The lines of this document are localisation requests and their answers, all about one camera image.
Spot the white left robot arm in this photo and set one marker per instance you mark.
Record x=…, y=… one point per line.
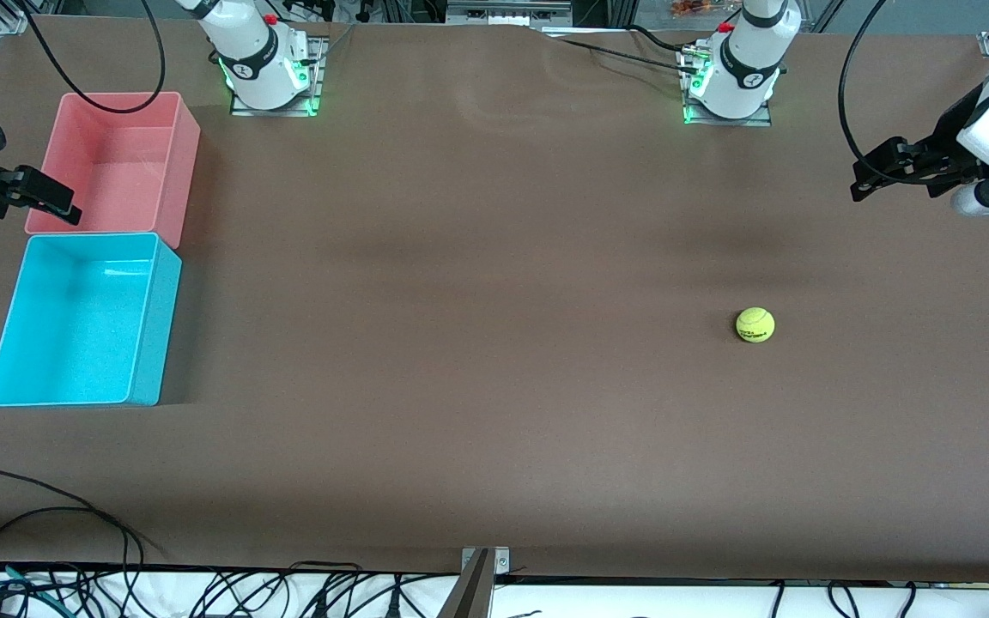
x=748, y=77

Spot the orange item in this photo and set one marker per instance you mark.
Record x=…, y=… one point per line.
x=700, y=9

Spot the black plug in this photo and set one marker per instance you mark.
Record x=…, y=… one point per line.
x=321, y=605
x=394, y=605

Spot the aluminium profile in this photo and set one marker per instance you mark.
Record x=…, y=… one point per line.
x=14, y=24

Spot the silver power strip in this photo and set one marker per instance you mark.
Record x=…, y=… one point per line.
x=507, y=12

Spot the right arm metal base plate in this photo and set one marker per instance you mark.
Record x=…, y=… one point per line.
x=276, y=111

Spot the yellow tennis ball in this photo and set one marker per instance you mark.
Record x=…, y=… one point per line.
x=755, y=325

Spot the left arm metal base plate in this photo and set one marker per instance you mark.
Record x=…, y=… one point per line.
x=731, y=121

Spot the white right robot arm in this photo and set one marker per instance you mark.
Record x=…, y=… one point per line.
x=254, y=60

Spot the pink plastic bin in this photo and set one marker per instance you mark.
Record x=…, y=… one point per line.
x=125, y=163

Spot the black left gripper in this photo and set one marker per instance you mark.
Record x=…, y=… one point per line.
x=947, y=140

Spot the blue plastic bin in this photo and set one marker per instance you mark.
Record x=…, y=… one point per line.
x=74, y=343

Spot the metal table bracket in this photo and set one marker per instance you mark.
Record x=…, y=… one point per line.
x=484, y=566

